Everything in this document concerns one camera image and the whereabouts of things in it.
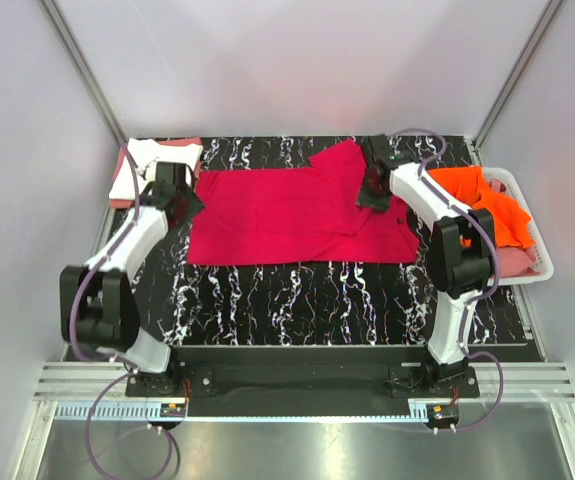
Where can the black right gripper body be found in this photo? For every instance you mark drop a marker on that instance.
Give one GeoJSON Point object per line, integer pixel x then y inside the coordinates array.
{"type": "Point", "coordinates": [375, 198]}

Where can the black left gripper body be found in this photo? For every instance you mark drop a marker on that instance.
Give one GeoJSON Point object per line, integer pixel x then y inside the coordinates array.
{"type": "Point", "coordinates": [193, 206]}

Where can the crimson red t-shirt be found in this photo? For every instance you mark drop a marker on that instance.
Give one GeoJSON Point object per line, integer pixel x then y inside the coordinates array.
{"type": "Point", "coordinates": [277, 216]}

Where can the orange t-shirt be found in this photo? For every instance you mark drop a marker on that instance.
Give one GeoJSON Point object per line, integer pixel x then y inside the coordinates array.
{"type": "Point", "coordinates": [468, 185]}

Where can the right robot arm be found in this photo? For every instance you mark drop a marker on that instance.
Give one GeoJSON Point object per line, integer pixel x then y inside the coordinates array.
{"type": "Point", "coordinates": [462, 261]}

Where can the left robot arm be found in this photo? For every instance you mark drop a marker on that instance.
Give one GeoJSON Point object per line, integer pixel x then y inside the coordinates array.
{"type": "Point", "coordinates": [99, 316]}

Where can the folded pink t-shirt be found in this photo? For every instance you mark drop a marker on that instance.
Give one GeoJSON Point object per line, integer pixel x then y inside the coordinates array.
{"type": "Point", "coordinates": [187, 142]}

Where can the folded white t-shirt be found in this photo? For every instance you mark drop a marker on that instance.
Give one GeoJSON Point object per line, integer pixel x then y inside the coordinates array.
{"type": "Point", "coordinates": [127, 170]}

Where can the dusty pink t-shirt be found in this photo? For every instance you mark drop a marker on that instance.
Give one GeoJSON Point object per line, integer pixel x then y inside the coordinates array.
{"type": "Point", "coordinates": [517, 260]}

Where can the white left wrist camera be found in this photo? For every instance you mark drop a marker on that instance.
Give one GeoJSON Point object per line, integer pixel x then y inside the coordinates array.
{"type": "Point", "coordinates": [147, 171]}

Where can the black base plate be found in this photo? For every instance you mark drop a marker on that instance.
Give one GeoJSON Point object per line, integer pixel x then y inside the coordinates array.
{"type": "Point", "coordinates": [295, 382]}

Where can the aluminium corner post right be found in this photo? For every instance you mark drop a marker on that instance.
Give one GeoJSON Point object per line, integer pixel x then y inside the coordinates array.
{"type": "Point", "coordinates": [544, 23]}

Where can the aluminium corner post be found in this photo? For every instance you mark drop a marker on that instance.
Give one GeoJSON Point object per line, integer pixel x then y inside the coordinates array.
{"type": "Point", "coordinates": [65, 34]}
{"type": "Point", "coordinates": [544, 23]}

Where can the aluminium front rail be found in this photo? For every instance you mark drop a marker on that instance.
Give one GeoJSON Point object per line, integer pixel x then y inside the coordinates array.
{"type": "Point", "coordinates": [99, 391]}

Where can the aluminium corner post left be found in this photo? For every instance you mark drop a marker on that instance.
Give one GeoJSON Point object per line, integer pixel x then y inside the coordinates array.
{"type": "Point", "coordinates": [65, 34]}

